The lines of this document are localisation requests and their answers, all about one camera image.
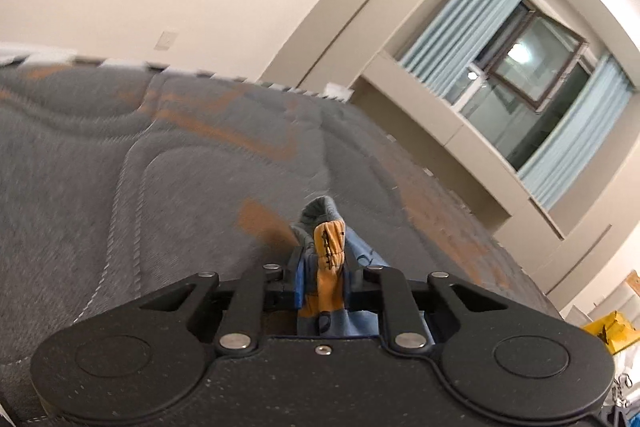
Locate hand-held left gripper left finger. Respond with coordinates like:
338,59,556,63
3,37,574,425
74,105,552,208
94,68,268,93
137,247,305,354

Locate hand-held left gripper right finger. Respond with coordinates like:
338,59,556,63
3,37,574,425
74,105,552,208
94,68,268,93
344,249,507,354

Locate blue pants with orange cars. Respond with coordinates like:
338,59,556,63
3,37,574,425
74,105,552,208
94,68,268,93
290,196,401,339

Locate beige window bench cabinet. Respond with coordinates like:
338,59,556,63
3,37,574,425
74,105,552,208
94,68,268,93
350,51,567,242

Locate grey and orange quilted bed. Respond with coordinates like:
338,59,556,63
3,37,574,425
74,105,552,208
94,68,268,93
0,42,567,424

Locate yellow shopping bag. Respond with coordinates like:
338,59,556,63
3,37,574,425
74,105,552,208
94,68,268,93
581,311,639,354

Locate light blue curtain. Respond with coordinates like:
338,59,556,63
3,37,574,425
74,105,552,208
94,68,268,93
399,0,540,102
516,53,637,212

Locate window with brown open sash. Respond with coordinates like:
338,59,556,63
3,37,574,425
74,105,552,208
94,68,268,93
444,0,610,174

